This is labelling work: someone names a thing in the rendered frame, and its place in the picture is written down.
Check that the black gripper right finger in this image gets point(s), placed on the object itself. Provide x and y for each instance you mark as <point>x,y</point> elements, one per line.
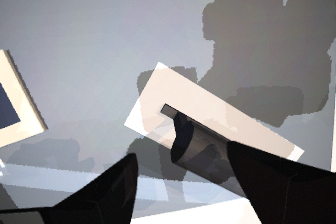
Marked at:
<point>283,191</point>

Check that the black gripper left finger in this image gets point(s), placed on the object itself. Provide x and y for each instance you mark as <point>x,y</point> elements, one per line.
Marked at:
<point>108,199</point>

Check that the white square tile with grey-blue centre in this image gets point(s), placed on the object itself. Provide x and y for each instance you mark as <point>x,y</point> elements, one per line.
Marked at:
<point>18,117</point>

